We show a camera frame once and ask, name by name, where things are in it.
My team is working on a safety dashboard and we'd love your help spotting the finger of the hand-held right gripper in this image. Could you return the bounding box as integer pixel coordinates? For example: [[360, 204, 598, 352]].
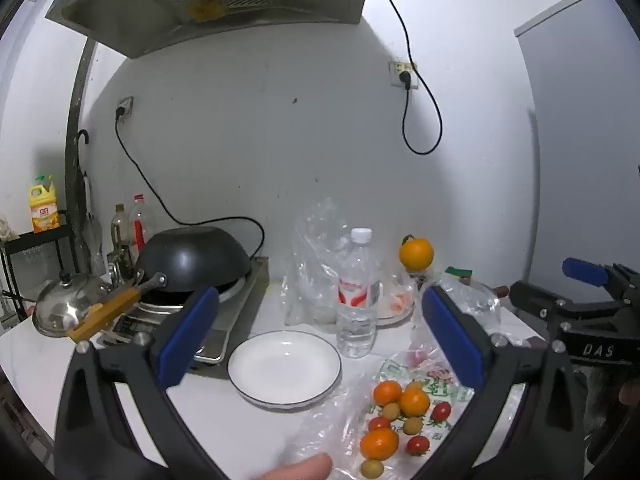
[[562, 257, 640, 307], [509, 280, 640, 322]]

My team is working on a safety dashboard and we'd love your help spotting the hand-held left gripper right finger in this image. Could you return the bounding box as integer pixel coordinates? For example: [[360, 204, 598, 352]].
[[415, 285, 586, 480]]

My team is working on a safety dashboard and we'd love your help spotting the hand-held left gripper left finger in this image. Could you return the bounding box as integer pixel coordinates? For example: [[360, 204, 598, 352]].
[[55, 287, 231, 480]]

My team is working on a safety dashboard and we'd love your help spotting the white plate with dark rim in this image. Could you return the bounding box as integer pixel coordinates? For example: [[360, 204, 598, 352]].
[[227, 331, 343, 407]]

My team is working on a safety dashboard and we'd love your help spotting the large tangerine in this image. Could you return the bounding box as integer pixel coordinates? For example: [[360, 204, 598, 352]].
[[360, 428, 400, 461]]

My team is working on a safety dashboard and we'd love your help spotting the printed plastic bag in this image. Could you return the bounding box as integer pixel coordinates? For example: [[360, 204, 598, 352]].
[[280, 345, 501, 480]]

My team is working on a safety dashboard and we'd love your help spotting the person's left hand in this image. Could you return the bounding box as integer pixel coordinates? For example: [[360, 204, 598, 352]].
[[260, 452, 334, 480]]

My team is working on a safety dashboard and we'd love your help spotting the crumpled clear plastic bag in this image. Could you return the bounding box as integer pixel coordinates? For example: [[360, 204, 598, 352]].
[[425, 272, 502, 343]]

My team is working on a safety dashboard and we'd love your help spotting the steel gas stove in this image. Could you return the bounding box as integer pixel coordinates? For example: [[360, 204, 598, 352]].
[[95, 257, 271, 367]]

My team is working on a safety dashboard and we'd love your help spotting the plate with food scraps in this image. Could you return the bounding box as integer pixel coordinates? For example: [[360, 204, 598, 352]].
[[375, 280, 419, 324]]

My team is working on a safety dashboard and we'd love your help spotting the black wok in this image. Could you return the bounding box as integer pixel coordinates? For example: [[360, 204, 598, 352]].
[[135, 226, 252, 297]]

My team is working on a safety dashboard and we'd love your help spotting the big orange with leaf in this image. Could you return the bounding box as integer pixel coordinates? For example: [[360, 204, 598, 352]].
[[398, 234, 435, 273]]

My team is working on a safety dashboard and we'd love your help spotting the clear water bottle red label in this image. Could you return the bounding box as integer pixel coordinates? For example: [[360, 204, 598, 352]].
[[336, 227, 381, 359]]

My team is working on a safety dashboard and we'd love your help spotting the stainless steel pot lid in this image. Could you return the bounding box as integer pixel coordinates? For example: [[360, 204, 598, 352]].
[[32, 270, 114, 338]]

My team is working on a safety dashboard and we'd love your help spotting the white cabinet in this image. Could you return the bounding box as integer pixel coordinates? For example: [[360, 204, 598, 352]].
[[514, 0, 640, 288]]

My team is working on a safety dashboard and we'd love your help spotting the tall clear plastic bag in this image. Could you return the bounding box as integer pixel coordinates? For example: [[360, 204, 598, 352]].
[[284, 197, 351, 328]]

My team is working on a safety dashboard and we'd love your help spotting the yellow dish soap bottle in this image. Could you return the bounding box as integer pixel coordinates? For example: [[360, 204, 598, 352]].
[[28, 174, 61, 234]]

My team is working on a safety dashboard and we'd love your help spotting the dark vertical pipe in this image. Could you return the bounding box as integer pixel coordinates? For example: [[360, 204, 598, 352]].
[[64, 39, 99, 261]]

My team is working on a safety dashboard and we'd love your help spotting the range hood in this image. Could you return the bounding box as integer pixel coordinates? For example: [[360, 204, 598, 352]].
[[45, 0, 377, 59]]

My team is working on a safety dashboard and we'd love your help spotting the wooden wok handle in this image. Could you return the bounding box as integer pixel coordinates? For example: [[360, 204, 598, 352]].
[[67, 272, 168, 344]]

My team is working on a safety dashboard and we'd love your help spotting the black cooker power cable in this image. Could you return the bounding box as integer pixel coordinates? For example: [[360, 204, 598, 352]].
[[115, 109, 266, 257]]

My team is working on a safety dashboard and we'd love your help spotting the black wire rack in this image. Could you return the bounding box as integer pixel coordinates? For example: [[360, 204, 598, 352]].
[[0, 222, 77, 322]]

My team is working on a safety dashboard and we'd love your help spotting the black hood power cable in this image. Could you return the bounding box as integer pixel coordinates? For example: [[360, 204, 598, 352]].
[[372, 0, 444, 156]]

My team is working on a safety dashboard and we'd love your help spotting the wall socket with hood plug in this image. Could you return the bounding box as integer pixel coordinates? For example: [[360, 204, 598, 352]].
[[388, 59, 419, 91]]

